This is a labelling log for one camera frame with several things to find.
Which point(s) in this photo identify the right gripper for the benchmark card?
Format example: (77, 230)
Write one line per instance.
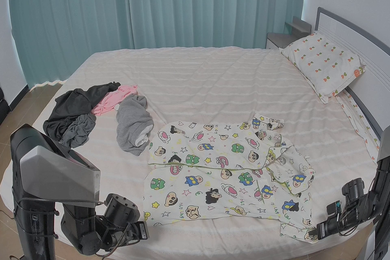
(335, 227)

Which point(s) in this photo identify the white printed pyjama top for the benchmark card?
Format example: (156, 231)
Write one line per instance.
(213, 185)

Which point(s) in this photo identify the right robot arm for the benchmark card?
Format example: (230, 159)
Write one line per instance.
(383, 179)

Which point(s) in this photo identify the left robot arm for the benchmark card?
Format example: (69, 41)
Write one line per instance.
(61, 167)

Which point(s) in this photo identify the white printed pillow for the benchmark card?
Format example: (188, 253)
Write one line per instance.
(326, 66)

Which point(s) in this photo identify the bed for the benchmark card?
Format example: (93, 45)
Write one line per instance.
(213, 85)

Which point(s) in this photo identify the grey white bedside table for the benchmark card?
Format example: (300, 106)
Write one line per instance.
(278, 39)

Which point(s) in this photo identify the grey and white garment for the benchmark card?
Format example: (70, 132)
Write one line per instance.
(132, 121)

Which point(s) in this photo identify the pink garment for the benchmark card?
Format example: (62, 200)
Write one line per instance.
(112, 98)

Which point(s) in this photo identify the dark grey garment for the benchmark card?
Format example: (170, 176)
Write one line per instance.
(79, 129)

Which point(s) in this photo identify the black garment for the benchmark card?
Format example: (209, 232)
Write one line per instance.
(73, 103)

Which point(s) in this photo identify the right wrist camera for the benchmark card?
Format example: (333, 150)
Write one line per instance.
(332, 208)

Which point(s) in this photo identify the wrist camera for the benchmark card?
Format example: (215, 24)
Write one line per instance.
(332, 208)
(141, 229)

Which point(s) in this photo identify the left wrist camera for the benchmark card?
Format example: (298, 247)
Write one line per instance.
(141, 229)

